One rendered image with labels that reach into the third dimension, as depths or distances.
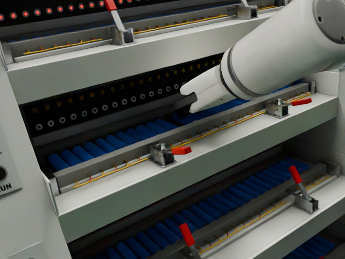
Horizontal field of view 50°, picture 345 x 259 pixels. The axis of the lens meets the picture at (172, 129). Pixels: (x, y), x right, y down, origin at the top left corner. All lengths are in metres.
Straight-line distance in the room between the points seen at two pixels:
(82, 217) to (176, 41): 0.30
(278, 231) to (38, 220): 0.42
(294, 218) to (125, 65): 0.43
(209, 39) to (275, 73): 0.21
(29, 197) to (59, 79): 0.16
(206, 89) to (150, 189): 0.17
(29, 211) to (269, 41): 0.35
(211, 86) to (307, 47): 0.17
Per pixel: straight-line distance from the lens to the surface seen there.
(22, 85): 0.51
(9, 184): 0.49
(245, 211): 0.72
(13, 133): 0.49
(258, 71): 0.47
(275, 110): 0.72
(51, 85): 0.52
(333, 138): 0.88
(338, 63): 0.52
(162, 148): 0.56
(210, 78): 0.53
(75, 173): 0.55
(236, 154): 0.64
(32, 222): 0.49
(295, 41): 0.42
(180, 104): 0.58
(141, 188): 0.54
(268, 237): 0.70
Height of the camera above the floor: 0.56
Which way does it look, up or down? 3 degrees down
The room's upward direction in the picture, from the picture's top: 18 degrees counter-clockwise
